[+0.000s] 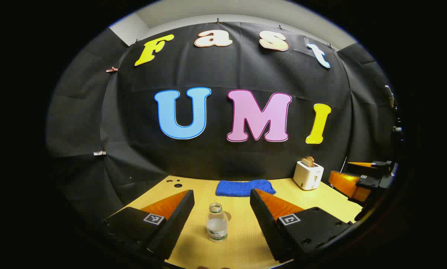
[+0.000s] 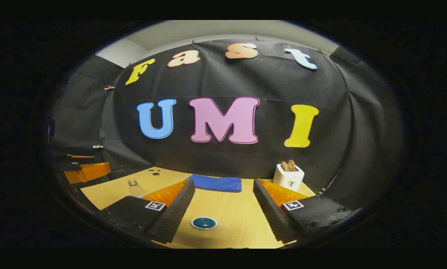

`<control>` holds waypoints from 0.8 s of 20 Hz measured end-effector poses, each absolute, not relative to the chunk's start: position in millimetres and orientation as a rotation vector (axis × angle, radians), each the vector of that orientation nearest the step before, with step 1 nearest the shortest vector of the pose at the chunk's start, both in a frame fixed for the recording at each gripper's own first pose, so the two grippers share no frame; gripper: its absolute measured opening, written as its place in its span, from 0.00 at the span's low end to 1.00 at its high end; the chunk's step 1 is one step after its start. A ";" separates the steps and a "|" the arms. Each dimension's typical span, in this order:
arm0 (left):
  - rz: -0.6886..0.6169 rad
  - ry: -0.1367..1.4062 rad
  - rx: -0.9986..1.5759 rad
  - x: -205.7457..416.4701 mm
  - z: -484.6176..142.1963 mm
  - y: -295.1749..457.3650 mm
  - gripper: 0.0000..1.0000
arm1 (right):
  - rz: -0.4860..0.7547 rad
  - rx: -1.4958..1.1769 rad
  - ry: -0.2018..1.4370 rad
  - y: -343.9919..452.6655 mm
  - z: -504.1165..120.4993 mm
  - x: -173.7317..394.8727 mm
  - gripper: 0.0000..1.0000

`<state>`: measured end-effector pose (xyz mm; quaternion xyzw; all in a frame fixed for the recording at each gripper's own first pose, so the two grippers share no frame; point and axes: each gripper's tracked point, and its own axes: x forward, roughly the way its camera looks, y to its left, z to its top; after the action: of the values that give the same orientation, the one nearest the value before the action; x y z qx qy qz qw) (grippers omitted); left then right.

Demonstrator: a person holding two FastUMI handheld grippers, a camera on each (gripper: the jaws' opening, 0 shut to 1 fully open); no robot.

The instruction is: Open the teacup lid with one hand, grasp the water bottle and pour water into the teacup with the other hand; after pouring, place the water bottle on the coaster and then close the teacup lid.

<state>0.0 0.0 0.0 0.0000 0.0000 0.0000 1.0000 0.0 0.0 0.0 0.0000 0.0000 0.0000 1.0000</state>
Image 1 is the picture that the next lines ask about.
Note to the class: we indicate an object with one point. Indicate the white clip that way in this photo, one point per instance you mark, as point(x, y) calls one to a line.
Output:
point(99, 153)

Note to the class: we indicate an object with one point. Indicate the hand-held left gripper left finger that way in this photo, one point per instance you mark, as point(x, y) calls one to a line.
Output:
point(174, 224)

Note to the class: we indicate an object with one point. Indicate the black stand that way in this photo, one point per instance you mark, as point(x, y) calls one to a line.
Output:
point(390, 95)

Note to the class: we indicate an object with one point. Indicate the clear plastic water bottle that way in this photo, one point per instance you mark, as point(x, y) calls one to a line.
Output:
point(217, 228)

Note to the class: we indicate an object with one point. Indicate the toasted bread slice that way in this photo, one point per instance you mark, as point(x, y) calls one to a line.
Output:
point(308, 161)

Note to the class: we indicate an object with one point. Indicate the copper clip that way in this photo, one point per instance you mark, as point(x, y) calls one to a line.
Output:
point(112, 69)

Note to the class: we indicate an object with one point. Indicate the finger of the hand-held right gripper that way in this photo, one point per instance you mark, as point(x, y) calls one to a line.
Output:
point(363, 169)
point(348, 185)

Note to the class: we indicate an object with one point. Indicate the blue cloth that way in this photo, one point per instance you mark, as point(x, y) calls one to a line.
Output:
point(238, 188)

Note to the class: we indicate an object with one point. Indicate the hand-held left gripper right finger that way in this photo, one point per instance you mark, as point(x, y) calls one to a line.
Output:
point(264, 224)

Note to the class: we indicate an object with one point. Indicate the white toaster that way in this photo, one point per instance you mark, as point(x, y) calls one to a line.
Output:
point(307, 175)

